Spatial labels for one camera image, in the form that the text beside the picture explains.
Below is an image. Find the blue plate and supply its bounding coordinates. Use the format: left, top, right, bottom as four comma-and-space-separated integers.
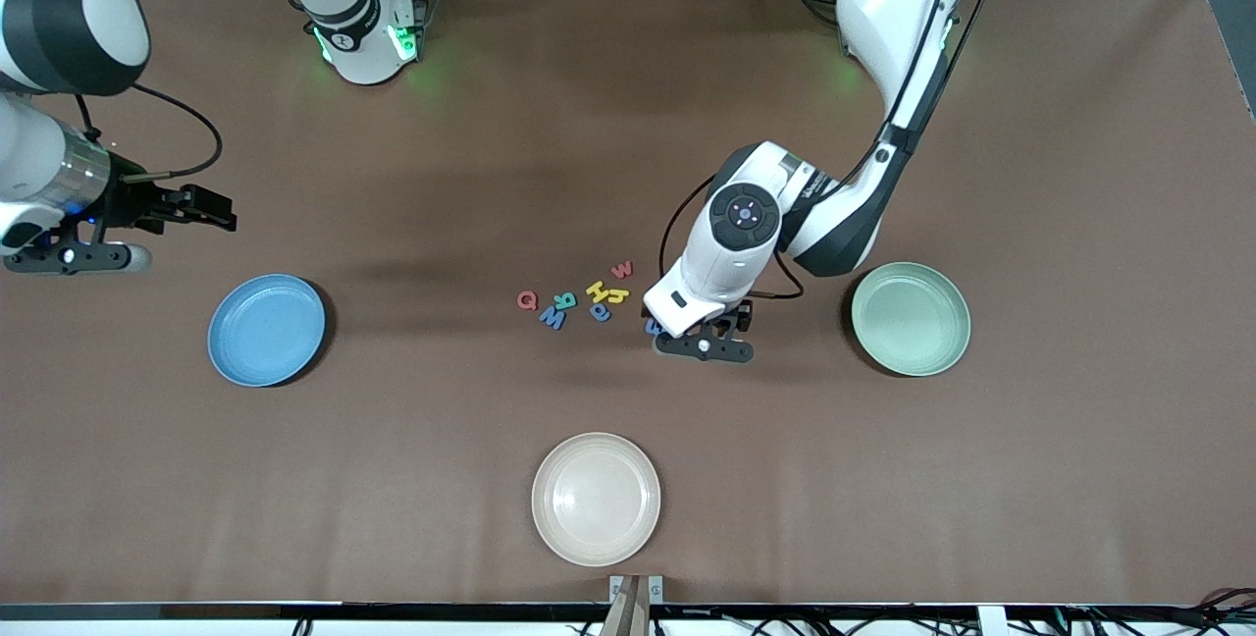
207, 273, 327, 389

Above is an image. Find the green plate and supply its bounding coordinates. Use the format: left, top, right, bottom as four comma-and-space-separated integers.
850, 261, 972, 378

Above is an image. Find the cream plate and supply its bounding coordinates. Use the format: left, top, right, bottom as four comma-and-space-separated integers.
531, 432, 662, 568

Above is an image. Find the beige pole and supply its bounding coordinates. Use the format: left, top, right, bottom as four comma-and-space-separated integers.
601, 579, 651, 636

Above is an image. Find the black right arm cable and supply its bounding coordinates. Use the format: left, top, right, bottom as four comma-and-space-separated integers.
74, 81, 224, 184

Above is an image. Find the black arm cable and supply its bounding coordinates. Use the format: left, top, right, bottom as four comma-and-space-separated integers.
659, 0, 1002, 301
74, 81, 224, 184

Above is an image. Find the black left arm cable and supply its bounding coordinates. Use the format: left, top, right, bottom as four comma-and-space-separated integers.
659, 0, 1002, 301

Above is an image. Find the metal mounting bracket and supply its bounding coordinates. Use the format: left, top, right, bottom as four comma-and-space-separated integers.
608, 574, 665, 606

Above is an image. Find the black table edge rail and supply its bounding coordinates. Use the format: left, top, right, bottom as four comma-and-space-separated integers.
0, 601, 1256, 623

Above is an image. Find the red and black cable bundle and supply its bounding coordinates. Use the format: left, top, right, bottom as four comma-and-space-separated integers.
1177, 585, 1256, 636

